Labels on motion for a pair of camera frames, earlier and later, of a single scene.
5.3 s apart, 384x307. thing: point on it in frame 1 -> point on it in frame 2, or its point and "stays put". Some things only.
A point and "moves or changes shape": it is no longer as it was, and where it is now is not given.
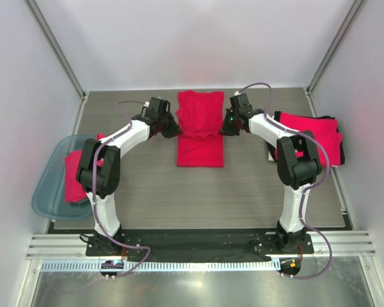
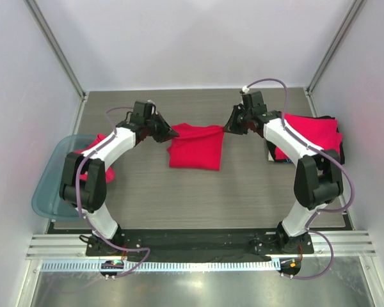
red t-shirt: (200, 116) moves or changes shape
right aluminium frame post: (329, 54) stays put
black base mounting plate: (200, 244) stays put
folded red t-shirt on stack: (325, 130) stays put
